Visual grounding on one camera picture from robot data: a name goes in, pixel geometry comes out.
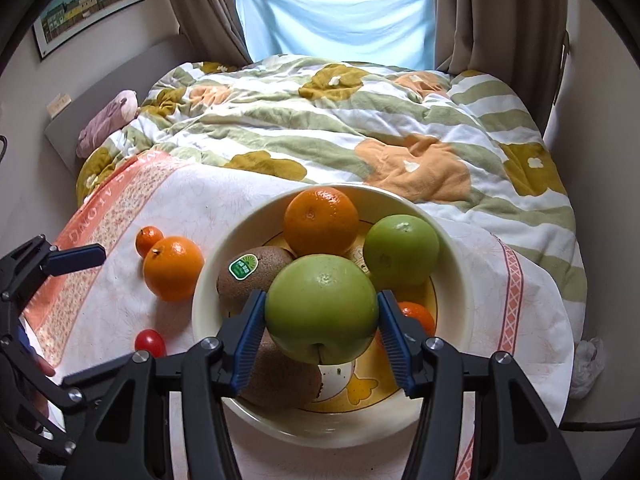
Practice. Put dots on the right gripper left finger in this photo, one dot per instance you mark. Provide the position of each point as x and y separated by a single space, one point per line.
126 431

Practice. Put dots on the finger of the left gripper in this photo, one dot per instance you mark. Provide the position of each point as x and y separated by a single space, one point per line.
28 266

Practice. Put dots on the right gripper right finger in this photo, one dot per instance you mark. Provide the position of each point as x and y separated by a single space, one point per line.
515 436

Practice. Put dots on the cherry tomato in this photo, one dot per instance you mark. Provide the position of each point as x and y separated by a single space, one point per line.
150 341

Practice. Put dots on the plain brown kiwi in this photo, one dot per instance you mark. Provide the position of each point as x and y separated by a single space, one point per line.
278 382

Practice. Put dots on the small mandarin orange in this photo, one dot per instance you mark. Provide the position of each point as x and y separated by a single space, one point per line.
420 314

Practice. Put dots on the kiwi with green sticker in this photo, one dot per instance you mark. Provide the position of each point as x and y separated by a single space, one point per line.
254 269

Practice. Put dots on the green apple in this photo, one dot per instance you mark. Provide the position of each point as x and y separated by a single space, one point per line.
400 251
322 310

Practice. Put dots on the person's left hand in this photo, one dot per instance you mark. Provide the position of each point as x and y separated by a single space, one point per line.
44 366

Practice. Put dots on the crumpled white tissue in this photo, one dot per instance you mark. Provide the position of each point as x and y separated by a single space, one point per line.
589 363

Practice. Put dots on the small mandarin on cloth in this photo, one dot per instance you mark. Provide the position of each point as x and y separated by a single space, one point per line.
146 238

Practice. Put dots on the white pink floral cloth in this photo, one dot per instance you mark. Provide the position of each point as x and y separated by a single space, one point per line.
87 318

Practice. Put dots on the grey headboard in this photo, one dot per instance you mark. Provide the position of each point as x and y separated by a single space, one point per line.
138 74

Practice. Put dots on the large orange on cloth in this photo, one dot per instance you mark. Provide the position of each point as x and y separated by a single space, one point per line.
171 268

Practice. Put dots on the cream yellow ceramic bowl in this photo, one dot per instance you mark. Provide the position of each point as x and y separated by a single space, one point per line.
359 402

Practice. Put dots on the pink plush pillow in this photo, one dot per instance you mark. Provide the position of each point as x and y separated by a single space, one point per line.
115 115

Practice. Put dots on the green apple in bowl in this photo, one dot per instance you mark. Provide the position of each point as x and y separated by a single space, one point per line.
400 251

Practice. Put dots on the framed city picture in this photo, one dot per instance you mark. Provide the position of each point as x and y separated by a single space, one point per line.
62 20

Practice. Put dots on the orange in bowl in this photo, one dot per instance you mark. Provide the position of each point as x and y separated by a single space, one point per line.
320 221

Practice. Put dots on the green striped floral quilt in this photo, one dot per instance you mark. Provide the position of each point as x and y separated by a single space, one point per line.
463 147

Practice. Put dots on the beige left curtain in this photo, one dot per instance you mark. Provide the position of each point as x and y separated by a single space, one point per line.
213 29

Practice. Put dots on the beige curtain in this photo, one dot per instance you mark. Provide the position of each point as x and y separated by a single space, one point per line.
518 41
213 29

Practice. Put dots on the beige right curtain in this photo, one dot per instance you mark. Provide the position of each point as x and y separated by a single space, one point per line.
518 41

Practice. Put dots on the light blue window cloth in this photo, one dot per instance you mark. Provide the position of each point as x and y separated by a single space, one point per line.
388 32

